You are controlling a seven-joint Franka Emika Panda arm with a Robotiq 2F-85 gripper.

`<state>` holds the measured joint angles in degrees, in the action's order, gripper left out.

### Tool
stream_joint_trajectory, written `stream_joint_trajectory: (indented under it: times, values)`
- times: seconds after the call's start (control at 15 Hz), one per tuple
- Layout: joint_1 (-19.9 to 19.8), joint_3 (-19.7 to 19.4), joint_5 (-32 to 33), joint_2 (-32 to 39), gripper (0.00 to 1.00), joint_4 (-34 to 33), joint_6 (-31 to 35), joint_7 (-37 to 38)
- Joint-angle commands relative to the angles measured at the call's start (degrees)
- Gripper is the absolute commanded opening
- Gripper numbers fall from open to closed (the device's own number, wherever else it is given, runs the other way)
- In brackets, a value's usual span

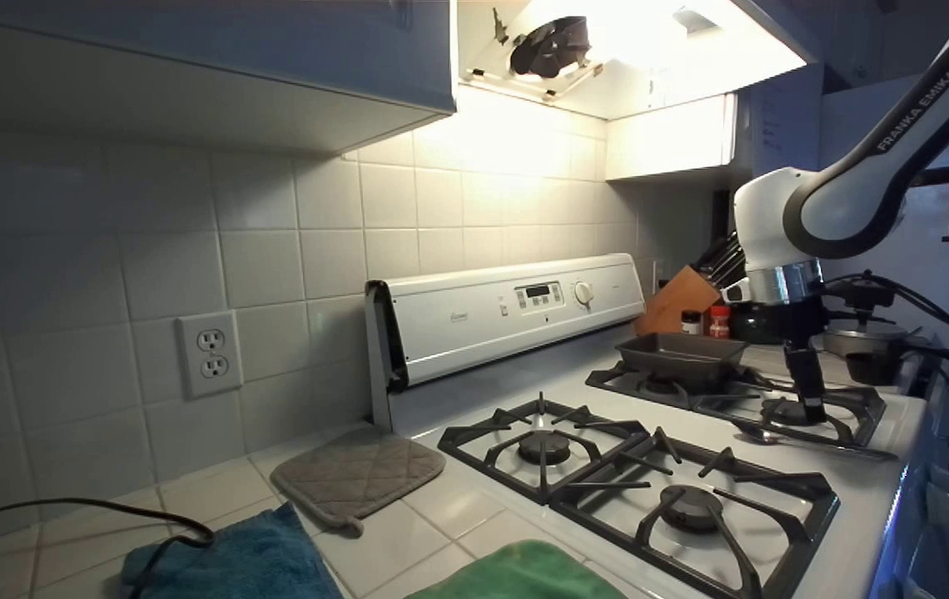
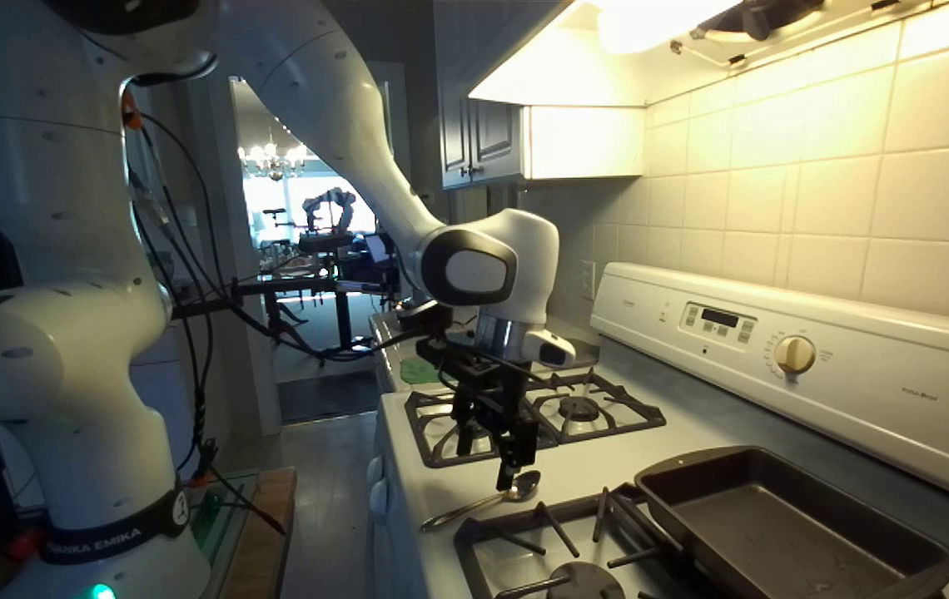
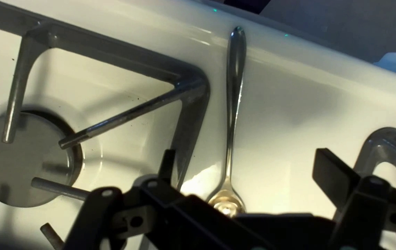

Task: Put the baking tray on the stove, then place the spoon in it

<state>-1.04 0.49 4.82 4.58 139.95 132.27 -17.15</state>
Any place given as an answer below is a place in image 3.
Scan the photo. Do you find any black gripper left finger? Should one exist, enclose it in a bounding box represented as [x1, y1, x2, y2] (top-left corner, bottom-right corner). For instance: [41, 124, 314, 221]
[62, 147, 194, 250]

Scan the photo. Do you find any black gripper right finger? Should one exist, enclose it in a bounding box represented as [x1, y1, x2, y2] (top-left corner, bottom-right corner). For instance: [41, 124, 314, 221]
[309, 146, 396, 250]

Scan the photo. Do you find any black cast iron stove grate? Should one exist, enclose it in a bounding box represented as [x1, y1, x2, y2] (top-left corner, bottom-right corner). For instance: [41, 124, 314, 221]
[0, 0, 211, 250]
[351, 125, 396, 186]

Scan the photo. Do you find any silver metal spoon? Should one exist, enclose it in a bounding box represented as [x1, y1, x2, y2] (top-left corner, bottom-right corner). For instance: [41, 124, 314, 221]
[205, 25, 248, 220]

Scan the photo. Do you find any white gas stove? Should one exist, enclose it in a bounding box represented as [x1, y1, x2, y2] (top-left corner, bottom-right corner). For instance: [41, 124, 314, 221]
[0, 0, 396, 250]

